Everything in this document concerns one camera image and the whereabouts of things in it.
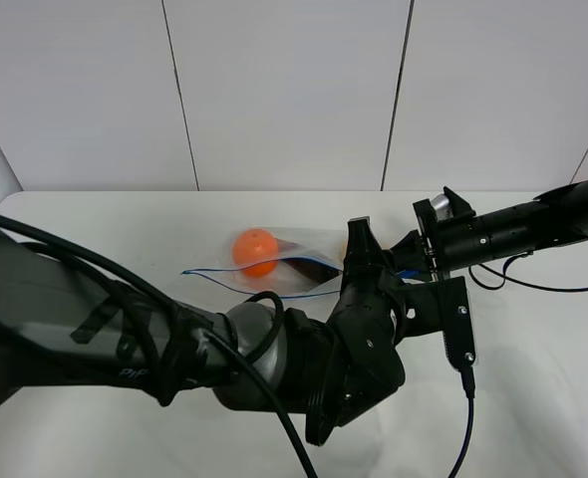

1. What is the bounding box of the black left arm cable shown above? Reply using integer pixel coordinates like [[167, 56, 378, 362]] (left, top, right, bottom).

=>
[[0, 206, 320, 478]]

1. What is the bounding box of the blue camera cable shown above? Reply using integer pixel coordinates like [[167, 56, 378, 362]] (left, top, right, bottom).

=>
[[445, 365, 477, 478]]

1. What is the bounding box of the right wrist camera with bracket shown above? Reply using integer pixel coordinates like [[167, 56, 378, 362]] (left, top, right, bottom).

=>
[[430, 186, 475, 222]]

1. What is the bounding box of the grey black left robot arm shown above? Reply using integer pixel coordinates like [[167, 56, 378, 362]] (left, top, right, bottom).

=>
[[0, 215, 411, 445]]

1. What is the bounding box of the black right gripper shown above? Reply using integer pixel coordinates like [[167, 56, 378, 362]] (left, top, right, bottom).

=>
[[386, 199, 473, 280]]

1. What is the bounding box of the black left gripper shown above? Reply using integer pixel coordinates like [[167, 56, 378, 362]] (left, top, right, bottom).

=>
[[305, 216, 408, 446]]

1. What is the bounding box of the clear zip bag blue seal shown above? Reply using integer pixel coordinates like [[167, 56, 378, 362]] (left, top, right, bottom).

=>
[[181, 227, 348, 300]]

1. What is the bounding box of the dark purple eggplant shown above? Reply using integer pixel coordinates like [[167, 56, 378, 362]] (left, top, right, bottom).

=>
[[277, 239, 342, 284]]

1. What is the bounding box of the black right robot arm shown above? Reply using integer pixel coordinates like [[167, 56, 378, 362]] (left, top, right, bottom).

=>
[[388, 179, 588, 276]]

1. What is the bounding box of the orange fruit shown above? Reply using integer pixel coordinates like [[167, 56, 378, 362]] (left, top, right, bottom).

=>
[[232, 228, 279, 278]]

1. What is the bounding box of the left wrist camera mount plate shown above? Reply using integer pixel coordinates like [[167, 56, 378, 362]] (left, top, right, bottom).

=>
[[403, 276, 478, 372]]

